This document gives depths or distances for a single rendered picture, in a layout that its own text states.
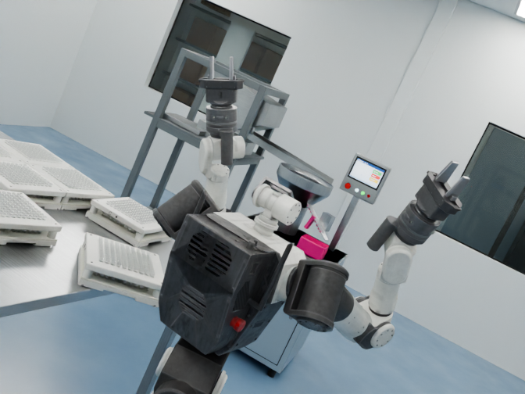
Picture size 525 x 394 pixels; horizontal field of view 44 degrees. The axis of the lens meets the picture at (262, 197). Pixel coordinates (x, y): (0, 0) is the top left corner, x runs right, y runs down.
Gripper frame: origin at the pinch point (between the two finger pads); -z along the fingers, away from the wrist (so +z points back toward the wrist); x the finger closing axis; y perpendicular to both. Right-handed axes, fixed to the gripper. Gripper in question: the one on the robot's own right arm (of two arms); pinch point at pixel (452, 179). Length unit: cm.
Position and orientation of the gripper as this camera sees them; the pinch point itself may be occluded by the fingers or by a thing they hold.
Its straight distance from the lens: 155.1
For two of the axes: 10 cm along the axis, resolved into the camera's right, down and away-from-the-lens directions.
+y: 8.6, 1.5, 4.9
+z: -4.4, 7.1, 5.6
